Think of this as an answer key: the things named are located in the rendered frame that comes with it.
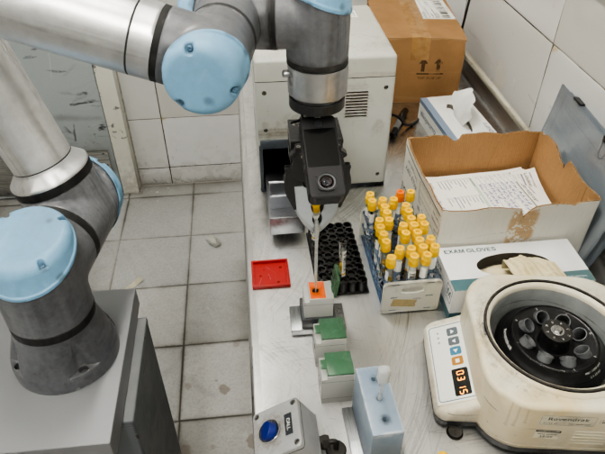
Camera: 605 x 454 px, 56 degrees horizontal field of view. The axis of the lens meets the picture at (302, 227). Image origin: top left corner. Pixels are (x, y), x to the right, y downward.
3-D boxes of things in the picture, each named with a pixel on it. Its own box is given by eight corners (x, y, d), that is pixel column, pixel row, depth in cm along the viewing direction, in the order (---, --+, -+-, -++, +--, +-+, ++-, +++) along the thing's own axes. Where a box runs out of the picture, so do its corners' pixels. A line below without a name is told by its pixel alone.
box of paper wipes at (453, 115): (417, 118, 149) (423, 72, 141) (459, 115, 151) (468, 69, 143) (449, 166, 133) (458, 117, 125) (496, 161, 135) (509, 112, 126)
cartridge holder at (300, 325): (289, 312, 98) (289, 296, 96) (341, 308, 99) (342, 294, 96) (291, 336, 94) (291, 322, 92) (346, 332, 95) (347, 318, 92)
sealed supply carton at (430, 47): (362, 56, 181) (366, -5, 169) (436, 56, 180) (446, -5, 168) (371, 102, 157) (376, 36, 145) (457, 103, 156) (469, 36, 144)
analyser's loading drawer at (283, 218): (265, 175, 126) (263, 154, 123) (294, 173, 127) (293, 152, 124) (270, 234, 111) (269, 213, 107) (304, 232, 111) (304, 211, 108)
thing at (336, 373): (317, 380, 87) (318, 352, 83) (347, 377, 88) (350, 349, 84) (320, 404, 84) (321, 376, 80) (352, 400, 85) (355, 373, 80)
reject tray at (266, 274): (250, 263, 107) (250, 260, 107) (287, 261, 108) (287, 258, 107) (252, 289, 102) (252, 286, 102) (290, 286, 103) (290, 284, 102)
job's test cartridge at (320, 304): (302, 308, 97) (302, 282, 93) (329, 306, 97) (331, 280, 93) (304, 326, 94) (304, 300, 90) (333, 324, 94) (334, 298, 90)
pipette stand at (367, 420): (341, 411, 83) (344, 369, 77) (388, 405, 84) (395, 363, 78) (356, 477, 76) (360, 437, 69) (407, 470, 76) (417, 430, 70)
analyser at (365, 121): (255, 127, 146) (248, 7, 127) (361, 121, 149) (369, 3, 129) (261, 199, 123) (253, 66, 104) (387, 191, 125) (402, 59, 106)
